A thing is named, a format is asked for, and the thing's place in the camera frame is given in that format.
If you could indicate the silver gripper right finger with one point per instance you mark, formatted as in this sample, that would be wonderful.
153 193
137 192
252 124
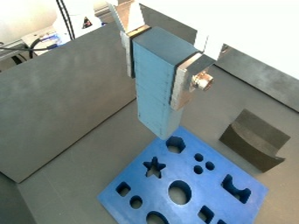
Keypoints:
191 74

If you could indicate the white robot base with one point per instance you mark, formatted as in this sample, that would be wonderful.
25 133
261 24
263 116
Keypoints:
75 20

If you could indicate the dark grey curved block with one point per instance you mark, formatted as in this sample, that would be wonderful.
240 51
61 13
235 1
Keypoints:
255 140

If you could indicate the blue shape sorter block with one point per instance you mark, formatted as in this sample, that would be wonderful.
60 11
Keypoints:
181 183

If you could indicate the grey left side panel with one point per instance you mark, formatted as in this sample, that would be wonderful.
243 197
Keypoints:
56 97

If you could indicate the light blue rectangular block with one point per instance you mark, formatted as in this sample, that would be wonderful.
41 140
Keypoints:
159 52

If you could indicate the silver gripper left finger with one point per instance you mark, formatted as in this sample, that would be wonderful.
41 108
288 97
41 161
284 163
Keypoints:
131 24

